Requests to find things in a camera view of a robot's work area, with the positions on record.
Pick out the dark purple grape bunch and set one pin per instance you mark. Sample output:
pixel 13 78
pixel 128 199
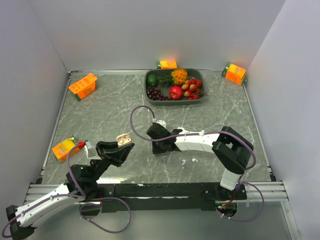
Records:
pixel 156 94

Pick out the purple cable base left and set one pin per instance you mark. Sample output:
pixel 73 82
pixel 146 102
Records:
pixel 99 226

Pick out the orange juice box back centre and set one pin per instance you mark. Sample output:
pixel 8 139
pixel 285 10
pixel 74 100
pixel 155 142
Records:
pixel 167 65

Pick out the pink earbuds charging case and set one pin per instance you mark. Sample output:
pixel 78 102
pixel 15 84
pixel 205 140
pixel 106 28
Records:
pixel 123 139

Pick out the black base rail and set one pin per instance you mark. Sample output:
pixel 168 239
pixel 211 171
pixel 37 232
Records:
pixel 163 196

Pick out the dark grey fruit tray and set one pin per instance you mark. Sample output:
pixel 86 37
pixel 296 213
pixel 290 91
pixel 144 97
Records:
pixel 192 73

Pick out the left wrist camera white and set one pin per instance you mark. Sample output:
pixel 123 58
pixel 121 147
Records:
pixel 89 149

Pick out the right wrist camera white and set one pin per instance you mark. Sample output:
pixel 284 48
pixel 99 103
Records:
pixel 160 122

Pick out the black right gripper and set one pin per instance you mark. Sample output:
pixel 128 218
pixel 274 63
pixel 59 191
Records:
pixel 156 150

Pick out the purple cable base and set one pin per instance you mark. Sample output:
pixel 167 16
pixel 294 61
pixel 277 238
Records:
pixel 99 226
pixel 223 216

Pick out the orange juice box far right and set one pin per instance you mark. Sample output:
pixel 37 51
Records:
pixel 235 74

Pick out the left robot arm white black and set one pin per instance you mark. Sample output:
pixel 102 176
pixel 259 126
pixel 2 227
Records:
pixel 80 186

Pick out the red apple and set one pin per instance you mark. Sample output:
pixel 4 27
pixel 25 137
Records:
pixel 175 92

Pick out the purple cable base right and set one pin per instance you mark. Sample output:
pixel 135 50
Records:
pixel 223 216

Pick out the green lime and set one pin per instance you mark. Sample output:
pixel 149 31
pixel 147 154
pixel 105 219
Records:
pixel 152 80

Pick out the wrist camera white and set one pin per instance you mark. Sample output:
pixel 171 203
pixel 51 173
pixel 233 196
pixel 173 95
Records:
pixel 89 149
pixel 160 122

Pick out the orange juice box far left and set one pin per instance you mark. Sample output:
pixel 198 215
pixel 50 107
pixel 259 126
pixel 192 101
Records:
pixel 83 87

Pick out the orange juice box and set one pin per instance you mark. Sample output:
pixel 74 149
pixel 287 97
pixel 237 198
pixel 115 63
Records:
pixel 83 87
pixel 61 150
pixel 167 65
pixel 235 74

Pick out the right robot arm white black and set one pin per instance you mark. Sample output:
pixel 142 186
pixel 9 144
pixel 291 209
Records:
pixel 233 150

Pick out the small pineapple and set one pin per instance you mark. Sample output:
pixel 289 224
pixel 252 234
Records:
pixel 177 77

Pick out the orange juice box near left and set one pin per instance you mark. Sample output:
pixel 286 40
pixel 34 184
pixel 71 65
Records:
pixel 61 150

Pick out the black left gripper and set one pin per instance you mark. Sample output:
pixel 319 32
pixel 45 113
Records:
pixel 110 152

